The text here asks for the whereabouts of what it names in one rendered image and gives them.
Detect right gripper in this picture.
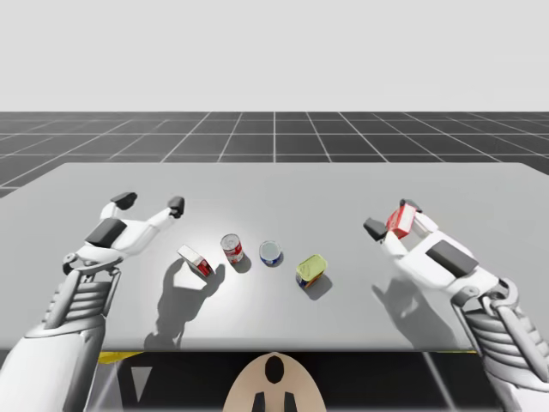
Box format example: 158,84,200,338
362,198,501,302

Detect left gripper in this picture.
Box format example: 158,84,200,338
75,191,186,264

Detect red and white carton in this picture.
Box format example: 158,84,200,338
176,244,216,276

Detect red and white can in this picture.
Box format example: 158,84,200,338
220,233,244,264

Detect green and blue rectangular can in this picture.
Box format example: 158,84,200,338
295,253,329,289

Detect blue flat can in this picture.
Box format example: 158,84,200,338
259,239,283,266

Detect tan robot part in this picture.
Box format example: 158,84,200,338
222,351,329,412

